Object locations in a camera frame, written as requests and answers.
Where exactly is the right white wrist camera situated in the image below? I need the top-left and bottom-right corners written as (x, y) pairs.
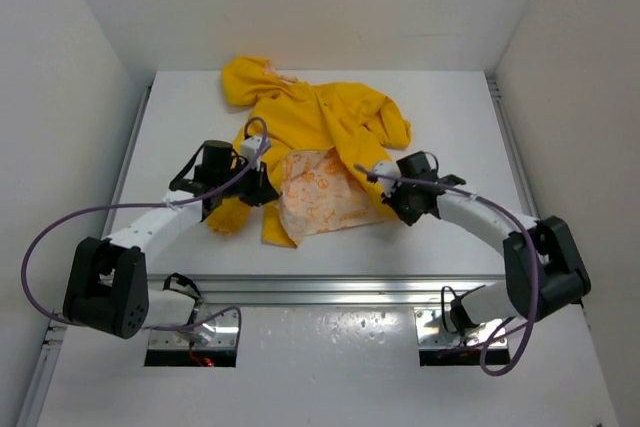
top-left (372, 161), bottom-right (401, 189)

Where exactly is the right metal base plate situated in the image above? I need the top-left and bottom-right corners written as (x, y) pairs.
top-left (414, 306), bottom-right (502, 353)

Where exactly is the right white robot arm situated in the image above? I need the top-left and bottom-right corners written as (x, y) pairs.
top-left (371, 151), bottom-right (591, 335)

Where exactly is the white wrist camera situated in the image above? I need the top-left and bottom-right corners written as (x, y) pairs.
top-left (372, 161), bottom-right (401, 189)
top-left (238, 135), bottom-right (271, 160)

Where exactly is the yellow hooded jacket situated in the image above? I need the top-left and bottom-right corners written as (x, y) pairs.
top-left (221, 57), bottom-right (411, 248)

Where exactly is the white front cover panel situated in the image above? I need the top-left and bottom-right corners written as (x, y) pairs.
top-left (39, 307), bottom-right (617, 426)

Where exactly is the aluminium rail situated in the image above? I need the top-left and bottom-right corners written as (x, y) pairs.
top-left (16, 85), bottom-right (152, 427)
top-left (144, 274), bottom-right (506, 307)
top-left (487, 74), bottom-right (581, 306)

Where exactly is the aluminium front rail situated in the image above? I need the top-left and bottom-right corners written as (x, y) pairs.
top-left (144, 274), bottom-right (506, 307)

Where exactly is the metal base plate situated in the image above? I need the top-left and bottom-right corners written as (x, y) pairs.
top-left (148, 307), bottom-right (242, 352)
top-left (414, 306), bottom-right (502, 353)

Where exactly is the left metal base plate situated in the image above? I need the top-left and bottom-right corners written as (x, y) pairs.
top-left (148, 307), bottom-right (242, 352)

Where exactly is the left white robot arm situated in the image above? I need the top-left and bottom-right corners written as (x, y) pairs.
top-left (62, 135), bottom-right (278, 339)

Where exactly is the aluminium left side rail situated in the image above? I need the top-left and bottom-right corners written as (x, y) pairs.
top-left (16, 85), bottom-right (152, 427)

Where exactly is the aluminium right side rail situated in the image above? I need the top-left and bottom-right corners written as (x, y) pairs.
top-left (487, 74), bottom-right (581, 306)

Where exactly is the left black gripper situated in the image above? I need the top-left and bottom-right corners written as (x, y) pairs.
top-left (217, 156), bottom-right (278, 206)

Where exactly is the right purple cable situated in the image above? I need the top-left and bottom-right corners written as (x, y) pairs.
top-left (353, 162), bottom-right (544, 377)

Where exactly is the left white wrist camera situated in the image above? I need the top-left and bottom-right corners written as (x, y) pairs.
top-left (238, 135), bottom-right (271, 160)

